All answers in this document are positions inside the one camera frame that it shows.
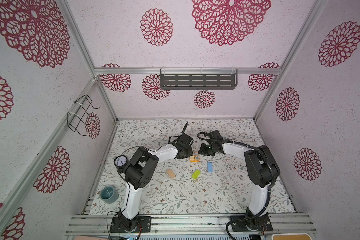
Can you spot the light blue wood block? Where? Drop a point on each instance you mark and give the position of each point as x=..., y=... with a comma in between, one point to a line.
x=210, y=167

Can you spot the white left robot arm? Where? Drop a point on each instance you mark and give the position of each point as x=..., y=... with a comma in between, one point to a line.
x=140, y=168

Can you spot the dark grey wall shelf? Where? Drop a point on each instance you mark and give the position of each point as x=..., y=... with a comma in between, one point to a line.
x=176, y=80

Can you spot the plain tan wood block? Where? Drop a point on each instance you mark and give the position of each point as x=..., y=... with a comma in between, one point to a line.
x=170, y=173

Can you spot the orange topped white box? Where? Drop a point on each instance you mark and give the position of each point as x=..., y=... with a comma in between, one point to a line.
x=291, y=236

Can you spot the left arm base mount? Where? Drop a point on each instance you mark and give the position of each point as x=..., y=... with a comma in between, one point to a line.
x=139, y=224

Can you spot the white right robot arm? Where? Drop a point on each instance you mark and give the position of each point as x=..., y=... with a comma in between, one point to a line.
x=261, y=166

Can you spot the lime green wood block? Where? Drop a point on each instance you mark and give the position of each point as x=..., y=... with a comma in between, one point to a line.
x=195, y=174

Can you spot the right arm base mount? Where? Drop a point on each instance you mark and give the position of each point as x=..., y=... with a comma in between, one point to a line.
x=250, y=223

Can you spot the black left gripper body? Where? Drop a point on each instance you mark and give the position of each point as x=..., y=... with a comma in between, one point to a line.
x=188, y=152

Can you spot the teal ceramic cup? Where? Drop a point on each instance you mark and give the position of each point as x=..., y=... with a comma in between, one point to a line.
x=109, y=194

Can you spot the small black alarm clock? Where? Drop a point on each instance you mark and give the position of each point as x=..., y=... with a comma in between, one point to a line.
x=120, y=163

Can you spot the black wire wall rack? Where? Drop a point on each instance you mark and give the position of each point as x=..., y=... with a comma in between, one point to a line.
x=83, y=120

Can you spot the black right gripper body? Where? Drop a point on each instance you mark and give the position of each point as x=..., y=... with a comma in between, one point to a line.
x=207, y=150

